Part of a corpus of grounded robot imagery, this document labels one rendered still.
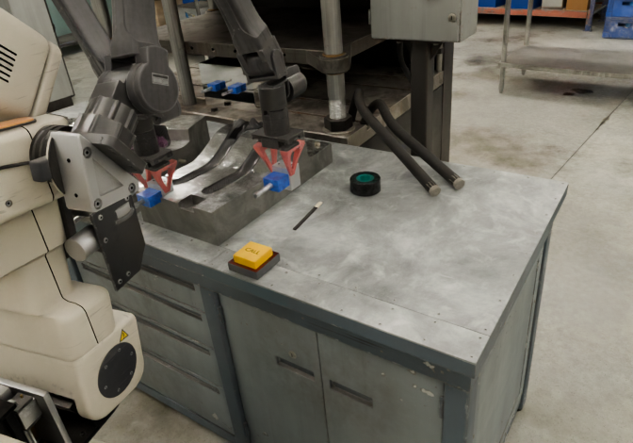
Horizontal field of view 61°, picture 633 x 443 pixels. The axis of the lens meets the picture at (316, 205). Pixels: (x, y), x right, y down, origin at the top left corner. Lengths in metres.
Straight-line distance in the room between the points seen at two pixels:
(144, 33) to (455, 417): 0.87
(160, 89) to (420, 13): 1.06
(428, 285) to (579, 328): 1.27
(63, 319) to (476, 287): 0.74
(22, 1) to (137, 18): 4.64
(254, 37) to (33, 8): 4.55
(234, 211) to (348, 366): 0.43
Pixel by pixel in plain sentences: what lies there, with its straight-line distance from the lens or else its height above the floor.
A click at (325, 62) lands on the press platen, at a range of 1.76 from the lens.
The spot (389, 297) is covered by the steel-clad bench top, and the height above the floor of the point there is 0.80.
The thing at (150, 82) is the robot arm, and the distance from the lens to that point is 0.84.
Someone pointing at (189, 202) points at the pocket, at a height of 0.87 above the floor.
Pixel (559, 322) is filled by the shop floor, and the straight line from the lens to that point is 2.29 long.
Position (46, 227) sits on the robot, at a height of 1.04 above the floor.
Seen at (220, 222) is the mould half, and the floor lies 0.85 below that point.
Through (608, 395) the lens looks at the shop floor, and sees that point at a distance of 2.07.
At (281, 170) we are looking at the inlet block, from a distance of 1.20.
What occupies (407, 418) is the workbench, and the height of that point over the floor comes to 0.51.
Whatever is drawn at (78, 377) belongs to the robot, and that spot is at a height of 0.78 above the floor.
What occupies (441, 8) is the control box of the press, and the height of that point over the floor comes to 1.17.
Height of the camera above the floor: 1.46
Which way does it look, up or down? 29 degrees down
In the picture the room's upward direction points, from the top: 6 degrees counter-clockwise
